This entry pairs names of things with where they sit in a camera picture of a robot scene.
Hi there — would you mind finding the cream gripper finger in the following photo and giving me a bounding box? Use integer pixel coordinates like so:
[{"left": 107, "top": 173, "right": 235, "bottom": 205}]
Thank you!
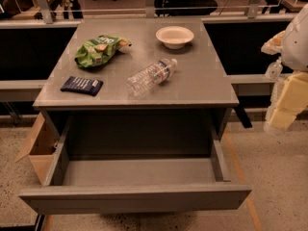
[{"left": 264, "top": 71, "right": 308, "bottom": 133}]

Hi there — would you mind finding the clear plastic water bottle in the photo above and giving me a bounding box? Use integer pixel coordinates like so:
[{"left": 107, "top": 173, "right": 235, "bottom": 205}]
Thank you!
[{"left": 127, "top": 59, "right": 178, "bottom": 96}]

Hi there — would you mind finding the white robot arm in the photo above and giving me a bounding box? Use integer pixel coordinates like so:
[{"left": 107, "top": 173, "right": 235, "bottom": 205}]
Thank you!
[{"left": 261, "top": 5, "right": 308, "bottom": 134}]

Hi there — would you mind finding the clear hand sanitizer bottle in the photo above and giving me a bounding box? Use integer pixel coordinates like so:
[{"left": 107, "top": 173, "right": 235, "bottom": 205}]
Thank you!
[{"left": 265, "top": 58, "right": 283, "bottom": 81}]

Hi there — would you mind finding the grey open top drawer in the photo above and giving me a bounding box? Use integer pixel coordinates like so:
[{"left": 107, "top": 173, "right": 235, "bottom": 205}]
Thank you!
[{"left": 19, "top": 110, "right": 251, "bottom": 215}]

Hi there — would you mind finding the right grey side shelf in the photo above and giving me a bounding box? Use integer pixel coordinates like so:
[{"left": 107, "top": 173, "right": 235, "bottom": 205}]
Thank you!
[{"left": 229, "top": 74, "right": 275, "bottom": 98}]

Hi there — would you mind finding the grey side shelf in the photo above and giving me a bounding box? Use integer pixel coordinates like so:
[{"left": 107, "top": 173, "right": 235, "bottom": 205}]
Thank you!
[
  {"left": 0, "top": 80, "right": 45, "bottom": 102},
  {"left": 229, "top": 74, "right": 275, "bottom": 98}
]

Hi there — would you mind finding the metal railing with posts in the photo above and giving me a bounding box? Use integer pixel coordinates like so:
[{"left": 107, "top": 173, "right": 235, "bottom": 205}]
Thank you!
[{"left": 30, "top": 0, "right": 308, "bottom": 25}]

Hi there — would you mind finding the white paper bowl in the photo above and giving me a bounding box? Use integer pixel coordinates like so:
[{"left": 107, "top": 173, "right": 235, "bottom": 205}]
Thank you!
[{"left": 156, "top": 26, "right": 194, "bottom": 49}]

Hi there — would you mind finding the black office chair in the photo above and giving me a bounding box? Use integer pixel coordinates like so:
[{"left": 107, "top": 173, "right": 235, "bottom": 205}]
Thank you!
[{"left": 154, "top": 0, "right": 218, "bottom": 16}]

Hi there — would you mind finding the grey metal cabinet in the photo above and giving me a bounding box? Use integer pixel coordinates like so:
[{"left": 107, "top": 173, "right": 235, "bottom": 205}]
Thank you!
[{"left": 35, "top": 17, "right": 238, "bottom": 160}]

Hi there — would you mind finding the dark blue snack packet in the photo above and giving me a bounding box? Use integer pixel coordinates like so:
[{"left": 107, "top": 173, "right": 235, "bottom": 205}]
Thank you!
[{"left": 61, "top": 76, "right": 103, "bottom": 96}]

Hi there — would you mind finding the green chip bag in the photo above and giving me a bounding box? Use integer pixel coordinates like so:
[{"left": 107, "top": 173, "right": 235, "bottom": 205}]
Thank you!
[{"left": 74, "top": 35, "right": 132, "bottom": 68}]

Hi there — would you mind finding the cardboard box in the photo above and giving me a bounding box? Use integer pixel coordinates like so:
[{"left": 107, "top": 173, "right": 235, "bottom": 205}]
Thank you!
[{"left": 15, "top": 114, "right": 59, "bottom": 185}]

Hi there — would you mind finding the left grey side shelf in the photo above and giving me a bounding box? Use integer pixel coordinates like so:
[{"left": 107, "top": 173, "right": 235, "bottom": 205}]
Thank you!
[{"left": 0, "top": 80, "right": 45, "bottom": 102}]

